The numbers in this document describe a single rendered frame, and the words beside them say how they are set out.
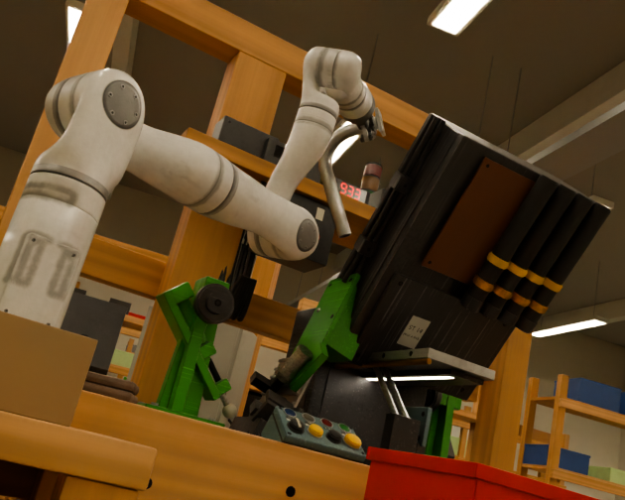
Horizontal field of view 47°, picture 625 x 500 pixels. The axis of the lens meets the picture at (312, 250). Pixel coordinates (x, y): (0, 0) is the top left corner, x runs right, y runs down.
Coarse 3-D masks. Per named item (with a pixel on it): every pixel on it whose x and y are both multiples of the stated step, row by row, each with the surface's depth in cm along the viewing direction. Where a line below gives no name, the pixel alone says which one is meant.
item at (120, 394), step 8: (88, 376) 102; (96, 376) 103; (104, 376) 103; (88, 384) 102; (96, 384) 102; (104, 384) 103; (112, 384) 103; (120, 384) 103; (128, 384) 103; (96, 392) 102; (104, 392) 102; (112, 392) 102; (120, 392) 102; (128, 392) 103; (136, 392) 107; (128, 400) 102; (136, 400) 107
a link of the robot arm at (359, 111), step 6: (324, 90) 146; (366, 90) 141; (366, 96) 141; (366, 102) 141; (354, 108) 140; (360, 108) 141; (366, 108) 143; (342, 114) 144; (348, 114) 143; (354, 114) 143; (360, 114) 143
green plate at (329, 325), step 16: (336, 288) 152; (352, 288) 146; (320, 304) 154; (336, 304) 146; (352, 304) 147; (320, 320) 148; (336, 320) 143; (304, 336) 150; (320, 336) 143; (336, 336) 144; (352, 336) 146; (336, 352) 144; (352, 352) 145
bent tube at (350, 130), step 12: (336, 132) 160; (348, 132) 160; (360, 132) 160; (384, 132) 159; (336, 144) 161; (324, 156) 160; (324, 168) 160; (324, 180) 159; (336, 192) 159; (336, 204) 158; (336, 216) 157; (336, 228) 157; (348, 228) 157
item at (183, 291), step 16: (176, 288) 133; (160, 304) 135; (176, 304) 132; (176, 320) 132; (192, 320) 134; (176, 336) 135; (208, 352) 134; (208, 384) 132; (224, 384) 135; (208, 400) 135
